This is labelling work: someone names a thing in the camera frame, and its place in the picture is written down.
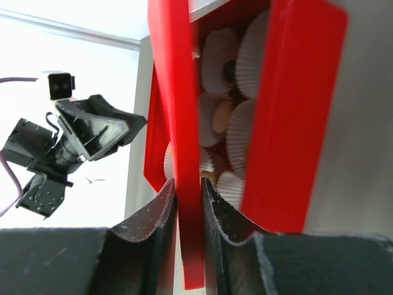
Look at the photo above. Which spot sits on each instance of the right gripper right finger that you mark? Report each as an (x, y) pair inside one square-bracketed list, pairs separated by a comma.
[(240, 257)]

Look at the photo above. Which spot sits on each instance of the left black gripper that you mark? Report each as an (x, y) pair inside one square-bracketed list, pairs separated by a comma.
[(92, 128)]

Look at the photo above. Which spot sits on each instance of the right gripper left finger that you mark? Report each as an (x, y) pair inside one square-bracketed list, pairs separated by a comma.
[(134, 257)]

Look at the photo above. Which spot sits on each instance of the red box lid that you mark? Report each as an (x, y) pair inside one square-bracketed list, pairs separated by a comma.
[(171, 39)]

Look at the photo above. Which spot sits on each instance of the round white caramel chocolate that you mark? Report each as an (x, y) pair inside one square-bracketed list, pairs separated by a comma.
[(221, 116)]

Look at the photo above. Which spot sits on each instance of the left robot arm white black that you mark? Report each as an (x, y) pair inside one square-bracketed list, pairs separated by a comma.
[(27, 146)]

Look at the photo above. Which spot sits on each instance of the red chocolate box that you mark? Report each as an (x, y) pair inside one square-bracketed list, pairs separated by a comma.
[(300, 64)]

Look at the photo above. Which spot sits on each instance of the white paper cup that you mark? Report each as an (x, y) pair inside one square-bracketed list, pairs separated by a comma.
[(230, 188), (239, 135), (168, 163), (249, 59), (220, 48), (207, 104), (205, 161)]

